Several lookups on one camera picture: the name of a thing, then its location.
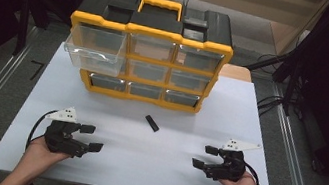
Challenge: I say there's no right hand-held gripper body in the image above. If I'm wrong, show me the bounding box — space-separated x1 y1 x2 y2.
201 135 262 185

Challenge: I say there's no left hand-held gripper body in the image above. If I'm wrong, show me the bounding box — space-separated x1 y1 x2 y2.
39 102 96 161

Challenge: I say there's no small black rectangular block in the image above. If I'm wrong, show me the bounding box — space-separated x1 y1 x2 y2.
142 114 162 134

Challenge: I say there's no large clear plastic drawer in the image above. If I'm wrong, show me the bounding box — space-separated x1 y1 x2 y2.
60 20 131 79

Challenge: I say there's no yellow black drawer organizer cabinet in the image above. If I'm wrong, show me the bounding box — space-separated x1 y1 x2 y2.
56 0 242 119

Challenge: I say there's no person's left hand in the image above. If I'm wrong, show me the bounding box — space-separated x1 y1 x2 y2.
22 134 74 176

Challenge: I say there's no white board sheet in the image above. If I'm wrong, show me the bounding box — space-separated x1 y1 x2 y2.
0 33 296 185

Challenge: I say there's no set of small clear drawers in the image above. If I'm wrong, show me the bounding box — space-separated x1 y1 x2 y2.
86 27 227 112

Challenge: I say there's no black metal stand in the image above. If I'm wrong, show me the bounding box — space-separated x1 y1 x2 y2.
11 0 35 57
266 51 306 117

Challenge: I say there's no beige wooden panel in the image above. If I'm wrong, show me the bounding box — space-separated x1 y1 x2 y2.
170 0 329 32

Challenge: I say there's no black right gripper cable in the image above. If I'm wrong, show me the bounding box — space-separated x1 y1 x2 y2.
230 160 268 185

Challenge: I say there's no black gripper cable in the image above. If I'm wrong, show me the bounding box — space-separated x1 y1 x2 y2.
24 106 59 156
230 160 268 185

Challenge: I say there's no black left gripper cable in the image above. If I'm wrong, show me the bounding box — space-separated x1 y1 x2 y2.
24 106 59 156

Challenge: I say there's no black floor cable bundle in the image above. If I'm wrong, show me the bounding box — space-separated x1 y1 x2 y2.
237 49 296 121

